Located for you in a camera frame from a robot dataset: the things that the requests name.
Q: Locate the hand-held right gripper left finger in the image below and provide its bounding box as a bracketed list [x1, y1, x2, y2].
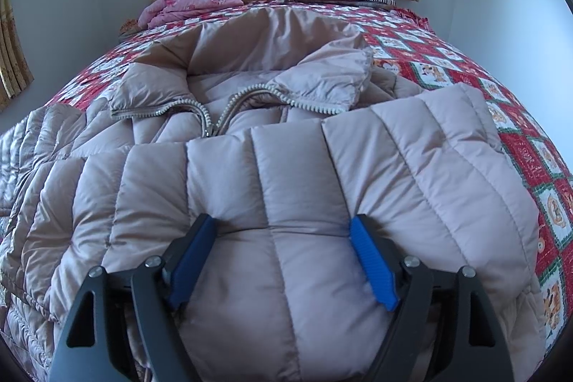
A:
[48, 213, 218, 382]

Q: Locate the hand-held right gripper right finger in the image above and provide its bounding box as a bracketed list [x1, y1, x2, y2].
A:
[350, 213, 515, 382]

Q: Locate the beige puffer jacket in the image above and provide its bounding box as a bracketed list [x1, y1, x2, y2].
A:
[0, 6, 549, 382]

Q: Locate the red bear-print bedspread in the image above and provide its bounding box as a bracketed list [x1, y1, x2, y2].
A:
[45, 0, 573, 349]

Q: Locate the pink floral folded blanket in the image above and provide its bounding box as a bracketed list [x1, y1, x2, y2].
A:
[138, 0, 245, 29]

